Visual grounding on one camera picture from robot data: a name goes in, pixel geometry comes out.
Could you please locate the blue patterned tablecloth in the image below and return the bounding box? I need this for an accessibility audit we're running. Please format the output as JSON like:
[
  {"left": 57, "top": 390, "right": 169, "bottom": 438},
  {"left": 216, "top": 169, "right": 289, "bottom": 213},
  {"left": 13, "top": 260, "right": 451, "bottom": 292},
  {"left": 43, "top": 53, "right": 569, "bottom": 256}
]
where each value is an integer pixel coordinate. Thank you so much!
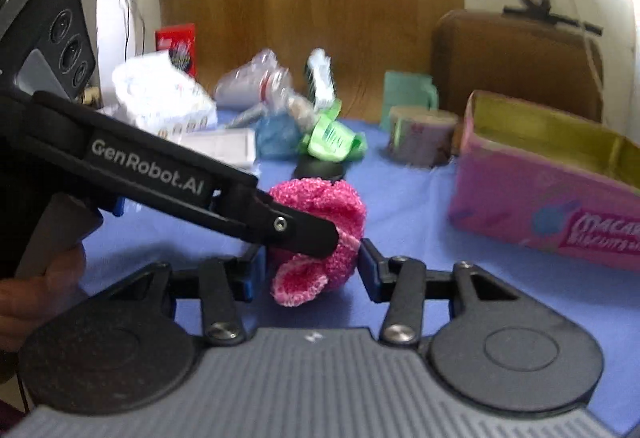
[{"left": 81, "top": 120, "right": 639, "bottom": 435}]

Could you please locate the white tissue pack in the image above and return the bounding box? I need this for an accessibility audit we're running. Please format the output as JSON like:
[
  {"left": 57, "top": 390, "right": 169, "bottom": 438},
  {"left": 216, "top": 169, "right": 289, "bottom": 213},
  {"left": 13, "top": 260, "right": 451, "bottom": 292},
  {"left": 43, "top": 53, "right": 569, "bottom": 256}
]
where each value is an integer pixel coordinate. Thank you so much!
[{"left": 100, "top": 51, "right": 218, "bottom": 138}]

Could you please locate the white phone case package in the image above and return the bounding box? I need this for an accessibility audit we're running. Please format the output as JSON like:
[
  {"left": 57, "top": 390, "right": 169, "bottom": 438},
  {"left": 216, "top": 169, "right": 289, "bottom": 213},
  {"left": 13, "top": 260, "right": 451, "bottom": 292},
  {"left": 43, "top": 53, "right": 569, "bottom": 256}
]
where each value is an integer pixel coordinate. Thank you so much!
[{"left": 169, "top": 128, "right": 257, "bottom": 169}]

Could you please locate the black oval case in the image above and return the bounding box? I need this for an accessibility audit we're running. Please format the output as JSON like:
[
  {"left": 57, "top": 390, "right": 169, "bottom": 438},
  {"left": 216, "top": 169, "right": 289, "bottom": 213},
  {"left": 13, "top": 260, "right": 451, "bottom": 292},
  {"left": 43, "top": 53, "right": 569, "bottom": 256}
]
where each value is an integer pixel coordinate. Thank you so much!
[{"left": 292, "top": 154, "right": 346, "bottom": 182}]

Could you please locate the blue plastic case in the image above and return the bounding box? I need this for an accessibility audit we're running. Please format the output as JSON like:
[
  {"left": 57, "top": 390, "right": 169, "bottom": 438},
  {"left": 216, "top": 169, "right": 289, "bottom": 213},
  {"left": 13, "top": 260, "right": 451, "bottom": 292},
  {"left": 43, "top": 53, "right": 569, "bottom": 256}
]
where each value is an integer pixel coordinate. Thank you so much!
[{"left": 255, "top": 113, "right": 303, "bottom": 160}]

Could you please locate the pink macaron biscuit tin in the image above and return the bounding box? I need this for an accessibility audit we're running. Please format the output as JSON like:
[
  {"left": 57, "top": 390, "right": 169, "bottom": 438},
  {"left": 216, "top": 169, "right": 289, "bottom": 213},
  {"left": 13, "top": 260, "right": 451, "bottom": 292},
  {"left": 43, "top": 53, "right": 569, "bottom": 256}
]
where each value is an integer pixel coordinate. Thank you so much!
[{"left": 449, "top": 91, "right": 639, "bottom": 271}]

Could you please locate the round tin can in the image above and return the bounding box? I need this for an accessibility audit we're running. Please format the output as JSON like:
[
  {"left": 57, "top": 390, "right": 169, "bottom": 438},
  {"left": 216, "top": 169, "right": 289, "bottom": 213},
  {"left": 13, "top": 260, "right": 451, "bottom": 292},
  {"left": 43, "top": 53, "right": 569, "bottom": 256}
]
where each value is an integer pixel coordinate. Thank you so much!
[{"left": 387, "top": 106, "right": 459, "bottom": 168}]

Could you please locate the green plastic mug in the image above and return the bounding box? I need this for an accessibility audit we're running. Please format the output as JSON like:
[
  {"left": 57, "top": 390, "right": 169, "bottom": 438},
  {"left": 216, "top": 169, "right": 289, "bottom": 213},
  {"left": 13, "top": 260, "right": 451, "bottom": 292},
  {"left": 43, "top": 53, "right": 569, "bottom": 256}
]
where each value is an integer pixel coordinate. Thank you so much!
[{"left": 380, "top": 71, "right": 439, "bottom": 132}]

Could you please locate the bright green packet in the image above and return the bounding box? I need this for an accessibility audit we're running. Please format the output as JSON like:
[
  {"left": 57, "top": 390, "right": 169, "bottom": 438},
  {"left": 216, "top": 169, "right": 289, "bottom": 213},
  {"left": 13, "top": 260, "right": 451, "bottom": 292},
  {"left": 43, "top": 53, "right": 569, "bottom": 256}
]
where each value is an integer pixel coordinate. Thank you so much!
[{"left": 299, "top": 99, "right": 368, "bottom": 163}]

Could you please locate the person left hand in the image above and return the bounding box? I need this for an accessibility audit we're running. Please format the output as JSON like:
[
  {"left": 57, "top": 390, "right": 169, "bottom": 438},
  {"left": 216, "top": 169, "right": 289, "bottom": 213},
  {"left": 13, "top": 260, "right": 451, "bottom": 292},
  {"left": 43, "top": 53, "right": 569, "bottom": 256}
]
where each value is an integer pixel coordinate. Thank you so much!
[{"left": 1, "top": 244, "right": 86, "bottom": 352}]

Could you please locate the bagged paper cups stack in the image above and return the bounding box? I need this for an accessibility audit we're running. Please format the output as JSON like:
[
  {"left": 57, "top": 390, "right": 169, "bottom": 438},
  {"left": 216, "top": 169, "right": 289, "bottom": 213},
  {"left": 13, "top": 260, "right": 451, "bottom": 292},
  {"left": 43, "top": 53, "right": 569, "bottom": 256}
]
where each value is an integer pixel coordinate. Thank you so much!
[{"left": 214, "top": 49, "right": 293, "bottom": 111}]

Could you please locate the white cable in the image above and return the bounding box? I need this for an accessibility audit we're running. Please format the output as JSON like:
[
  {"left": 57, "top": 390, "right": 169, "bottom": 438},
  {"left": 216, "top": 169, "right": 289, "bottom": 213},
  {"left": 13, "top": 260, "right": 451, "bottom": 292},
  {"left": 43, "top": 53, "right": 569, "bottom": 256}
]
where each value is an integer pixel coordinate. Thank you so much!
[{"left": 564, "top": 0, "right": 609, "bottom": 99}]

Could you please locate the barcode labelled black package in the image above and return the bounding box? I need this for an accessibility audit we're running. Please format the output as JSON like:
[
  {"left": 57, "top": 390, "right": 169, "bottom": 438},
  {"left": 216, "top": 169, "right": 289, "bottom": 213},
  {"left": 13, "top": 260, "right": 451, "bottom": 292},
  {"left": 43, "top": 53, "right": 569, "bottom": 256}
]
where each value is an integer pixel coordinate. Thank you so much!
[{"left": 224, "top": 102, "right": 272, "bottom": 129}]

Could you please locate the brown chair back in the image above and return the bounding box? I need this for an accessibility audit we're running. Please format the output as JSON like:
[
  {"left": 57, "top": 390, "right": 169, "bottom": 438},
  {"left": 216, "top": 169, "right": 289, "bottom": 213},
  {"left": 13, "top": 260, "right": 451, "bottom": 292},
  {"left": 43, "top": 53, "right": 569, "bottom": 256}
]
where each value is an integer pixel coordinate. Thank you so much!
[{"left": 431, "top": 10, "right": 603, "bottom": 122}]

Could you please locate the green white milk carton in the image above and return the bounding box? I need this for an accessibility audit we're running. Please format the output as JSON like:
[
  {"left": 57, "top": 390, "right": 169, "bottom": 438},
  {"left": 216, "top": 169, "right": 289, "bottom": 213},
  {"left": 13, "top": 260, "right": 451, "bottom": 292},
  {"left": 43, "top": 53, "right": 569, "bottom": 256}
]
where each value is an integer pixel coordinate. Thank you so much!
[{"left": 305, "top": 48, "right": 336, "bottom": 111}]

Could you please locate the red box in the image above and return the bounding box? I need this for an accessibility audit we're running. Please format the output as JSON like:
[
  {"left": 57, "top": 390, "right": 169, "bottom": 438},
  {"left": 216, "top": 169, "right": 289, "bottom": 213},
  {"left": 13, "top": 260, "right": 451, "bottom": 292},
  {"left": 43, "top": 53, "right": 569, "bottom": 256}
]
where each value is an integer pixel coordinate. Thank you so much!
[{"left": 155, "top": 23, "right": 198, "bottom": 78}]

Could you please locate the pink knitted yarn item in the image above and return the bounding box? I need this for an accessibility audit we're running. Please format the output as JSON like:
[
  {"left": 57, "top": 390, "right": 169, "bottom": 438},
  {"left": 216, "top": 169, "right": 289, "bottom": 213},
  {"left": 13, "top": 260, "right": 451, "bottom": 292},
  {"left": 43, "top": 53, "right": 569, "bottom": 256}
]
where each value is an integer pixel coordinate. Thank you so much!
[{"left": 269, "top": 178, "right": 367, "bottom": 308}]

